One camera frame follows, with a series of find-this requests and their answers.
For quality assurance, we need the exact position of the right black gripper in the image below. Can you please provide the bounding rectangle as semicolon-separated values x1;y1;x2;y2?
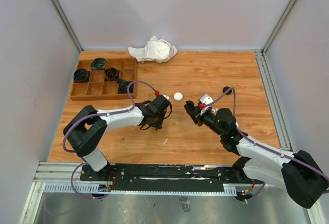
187;106;225;137

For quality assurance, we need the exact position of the white round case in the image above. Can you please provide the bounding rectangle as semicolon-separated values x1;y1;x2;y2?
173;92;183;101

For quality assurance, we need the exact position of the black round case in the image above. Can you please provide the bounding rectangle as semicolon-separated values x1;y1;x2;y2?
184;100;194;110
223;86;232;95

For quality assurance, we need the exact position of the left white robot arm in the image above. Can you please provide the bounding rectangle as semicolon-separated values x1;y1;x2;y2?
63;95;172;181

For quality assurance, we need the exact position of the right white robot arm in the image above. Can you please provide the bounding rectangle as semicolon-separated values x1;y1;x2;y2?
184;101;328;209

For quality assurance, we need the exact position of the dark coiled band lower right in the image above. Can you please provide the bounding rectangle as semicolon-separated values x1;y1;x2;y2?
116;79;134;94

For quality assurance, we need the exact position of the dark coiled band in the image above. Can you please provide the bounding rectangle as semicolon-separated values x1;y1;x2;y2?
74;68;90;83
104;67;120;82
116;79;134;94
90;58;107;70

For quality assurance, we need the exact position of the dark coiled band middle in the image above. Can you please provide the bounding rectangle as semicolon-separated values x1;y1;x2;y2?
104;67;120;82

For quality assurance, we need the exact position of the wooden compartment tray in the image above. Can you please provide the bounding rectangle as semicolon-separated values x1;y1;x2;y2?
69;57;138;101

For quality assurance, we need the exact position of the crumpled white cloth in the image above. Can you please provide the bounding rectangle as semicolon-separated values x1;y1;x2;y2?
127;36;178;63

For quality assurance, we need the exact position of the dark coiled band top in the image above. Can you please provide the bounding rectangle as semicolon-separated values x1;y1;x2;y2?
90;58;107;70

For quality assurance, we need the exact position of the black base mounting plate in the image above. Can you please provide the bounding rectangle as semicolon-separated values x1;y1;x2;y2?
80;163;252;192

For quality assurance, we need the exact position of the dark coiled band left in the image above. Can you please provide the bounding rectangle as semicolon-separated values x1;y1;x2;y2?
74;68;90;83

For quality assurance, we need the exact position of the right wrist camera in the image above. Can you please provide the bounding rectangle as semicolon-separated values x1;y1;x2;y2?
198;94;213;115

